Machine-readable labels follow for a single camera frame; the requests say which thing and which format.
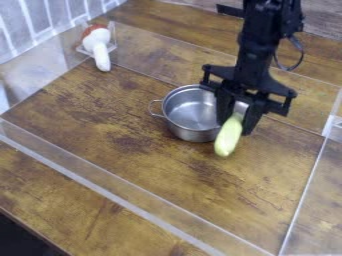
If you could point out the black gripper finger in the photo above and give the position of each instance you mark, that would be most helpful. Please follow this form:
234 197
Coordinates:
224 105
252 114

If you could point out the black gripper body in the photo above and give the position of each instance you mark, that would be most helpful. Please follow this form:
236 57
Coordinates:
248 82

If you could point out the stainless steel pot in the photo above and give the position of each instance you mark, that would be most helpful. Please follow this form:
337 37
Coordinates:
188 110

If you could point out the green handled metal spoon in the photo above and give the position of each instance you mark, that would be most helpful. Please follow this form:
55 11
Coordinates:
230 131

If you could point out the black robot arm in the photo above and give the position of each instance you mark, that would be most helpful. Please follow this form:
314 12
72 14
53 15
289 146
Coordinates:
270 21

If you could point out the red white object behind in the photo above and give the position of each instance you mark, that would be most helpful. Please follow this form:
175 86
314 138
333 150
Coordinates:
95 40

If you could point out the black wall strip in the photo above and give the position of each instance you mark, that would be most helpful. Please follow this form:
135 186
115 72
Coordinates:
231 11

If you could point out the clear acrylic enclosure panel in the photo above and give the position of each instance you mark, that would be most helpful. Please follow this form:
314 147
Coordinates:
190 227

